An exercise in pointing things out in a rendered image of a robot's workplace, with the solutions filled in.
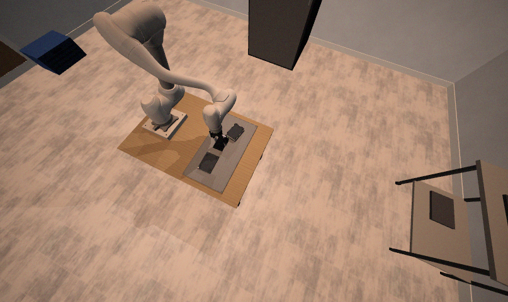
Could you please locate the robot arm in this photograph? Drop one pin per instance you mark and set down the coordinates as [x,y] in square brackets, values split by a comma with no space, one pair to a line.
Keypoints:
[137,33]

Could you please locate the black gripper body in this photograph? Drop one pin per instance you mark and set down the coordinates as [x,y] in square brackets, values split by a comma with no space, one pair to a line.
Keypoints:
[218,134]

